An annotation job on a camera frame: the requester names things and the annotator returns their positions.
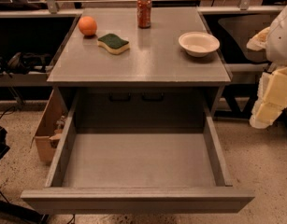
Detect green yellow sponge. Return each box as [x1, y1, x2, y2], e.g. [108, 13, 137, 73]
[97, 34, 130, 55]

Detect open grey top drawer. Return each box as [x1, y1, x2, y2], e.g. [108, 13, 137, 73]
[20, 91, 256, 216]

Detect orange fruit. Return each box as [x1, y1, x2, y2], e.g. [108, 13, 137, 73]
[78, 16, 97, 36]

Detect cardboard box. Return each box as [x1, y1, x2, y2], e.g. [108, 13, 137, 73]
[34, 91, 66, 162]

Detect left grey shelf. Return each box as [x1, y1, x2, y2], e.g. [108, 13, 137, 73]
[0, 9, 82, 87]

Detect black left drawer handle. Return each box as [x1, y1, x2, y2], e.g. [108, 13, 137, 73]
[108, 93, 131, 102]

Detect black right drawer handle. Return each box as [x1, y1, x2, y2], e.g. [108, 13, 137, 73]
[141, 92, 165, 102]

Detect black drawer handle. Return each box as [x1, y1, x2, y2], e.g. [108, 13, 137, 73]
[141, 92, 165, 102]
[108, 93, 131, 102]

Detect black headphones on shelf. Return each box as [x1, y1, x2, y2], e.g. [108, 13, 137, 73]
[0, 52, 52, 76]

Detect white bowl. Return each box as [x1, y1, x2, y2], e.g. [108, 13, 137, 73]
[179, 32, 220, 58]

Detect grey cabinet with counter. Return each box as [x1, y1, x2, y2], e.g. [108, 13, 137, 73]
[47, 7, 233, 133]

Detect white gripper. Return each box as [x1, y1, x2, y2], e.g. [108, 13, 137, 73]
[247, 27, 287, 129]

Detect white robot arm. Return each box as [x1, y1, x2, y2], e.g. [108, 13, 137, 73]
[247, 6, 287, 129]

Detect red soda can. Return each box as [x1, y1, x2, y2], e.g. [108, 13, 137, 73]
[136, 0, 152, 28]

